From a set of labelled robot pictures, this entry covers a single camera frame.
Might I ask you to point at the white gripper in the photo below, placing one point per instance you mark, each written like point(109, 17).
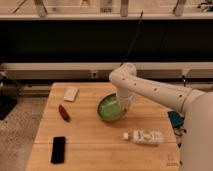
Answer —
point(125, 102)

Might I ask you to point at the green ceramic bowl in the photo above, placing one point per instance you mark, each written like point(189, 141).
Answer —
point(109, 109)

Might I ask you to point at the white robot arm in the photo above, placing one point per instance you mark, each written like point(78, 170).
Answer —
point(196, 152)

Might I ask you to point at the clear plastic bottle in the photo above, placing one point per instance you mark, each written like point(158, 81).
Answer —
point(144, 137)

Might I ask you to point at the blue connector box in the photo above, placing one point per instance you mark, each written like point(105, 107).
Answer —
point(175, 119)

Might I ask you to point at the white rectangular block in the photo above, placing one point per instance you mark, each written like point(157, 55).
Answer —
point(70, 94)

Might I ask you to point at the red chili pepper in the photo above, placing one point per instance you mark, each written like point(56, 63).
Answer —
point(64, 113)

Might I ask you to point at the black smartphone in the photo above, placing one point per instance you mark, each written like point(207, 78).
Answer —
point(58, 150)

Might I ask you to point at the black equipment at left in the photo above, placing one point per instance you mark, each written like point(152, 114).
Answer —
point(7, 103)

